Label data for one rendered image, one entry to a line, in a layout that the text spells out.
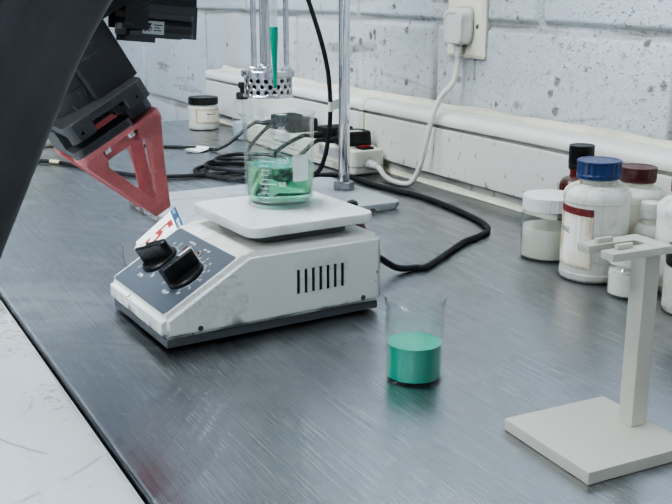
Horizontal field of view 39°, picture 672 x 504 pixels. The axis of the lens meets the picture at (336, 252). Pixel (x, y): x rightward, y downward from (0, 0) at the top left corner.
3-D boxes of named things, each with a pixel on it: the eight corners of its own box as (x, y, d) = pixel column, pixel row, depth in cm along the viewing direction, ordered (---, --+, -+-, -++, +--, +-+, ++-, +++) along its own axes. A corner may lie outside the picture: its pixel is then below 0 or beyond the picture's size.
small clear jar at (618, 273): (640, 288, 90) (644, 243, 89) (655, 301, 86) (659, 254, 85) (600, 288, 90) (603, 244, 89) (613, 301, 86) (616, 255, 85)
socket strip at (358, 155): (353, 176, 144) (354, 147, 143) (246, 141, 178) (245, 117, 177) (385, 173, 147) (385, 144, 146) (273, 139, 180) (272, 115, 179)
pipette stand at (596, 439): (587, 485, 54) (604, 266, 51) (503, 429, 61) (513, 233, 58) (693, 456, 57) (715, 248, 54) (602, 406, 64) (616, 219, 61)
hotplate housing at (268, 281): (165, 355, 74) (160, 254, 71) (110, 308, 84) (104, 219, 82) (403, 307, 85) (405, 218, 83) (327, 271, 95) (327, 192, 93)
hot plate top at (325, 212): (249, 239, 76) (249, 228, 76) (190, 211, 86) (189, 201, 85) (376, 221, 82) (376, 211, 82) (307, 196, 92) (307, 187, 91)
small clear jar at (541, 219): (557, 247, 104) (561, 187, 103) (586, 261, 99) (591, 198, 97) (509, 251, 103) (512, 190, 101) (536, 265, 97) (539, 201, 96)
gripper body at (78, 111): (112, 89, 75) (58, 5, 72) (156, 100, 67) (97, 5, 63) (43, 135, 74) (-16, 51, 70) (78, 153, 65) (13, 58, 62)
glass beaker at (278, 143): (320, 200, 88) (320, 107, 86) (311, 216, 82) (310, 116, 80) (245, 198, 89) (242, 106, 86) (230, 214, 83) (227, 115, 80)
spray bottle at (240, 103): (252, 137, 183) (251, 80, 180) (254, 140, 180) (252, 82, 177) (232, 137, 183) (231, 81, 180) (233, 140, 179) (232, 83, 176)
